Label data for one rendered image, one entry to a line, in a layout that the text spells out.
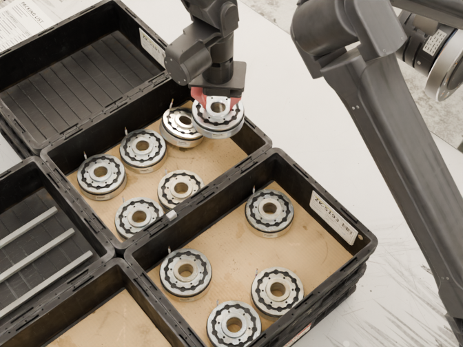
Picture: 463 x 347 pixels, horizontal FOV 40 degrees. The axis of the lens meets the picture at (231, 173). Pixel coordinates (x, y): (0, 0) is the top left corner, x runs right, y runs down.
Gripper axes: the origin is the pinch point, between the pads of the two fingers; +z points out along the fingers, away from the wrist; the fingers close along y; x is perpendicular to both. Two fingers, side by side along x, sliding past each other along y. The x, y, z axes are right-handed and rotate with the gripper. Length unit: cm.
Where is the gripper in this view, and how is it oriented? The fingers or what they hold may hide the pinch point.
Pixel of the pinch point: (218, 104)
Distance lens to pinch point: 123.5
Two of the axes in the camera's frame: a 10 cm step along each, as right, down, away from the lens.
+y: 10.0, 0.8, -0.4
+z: -0.1, 5.4, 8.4
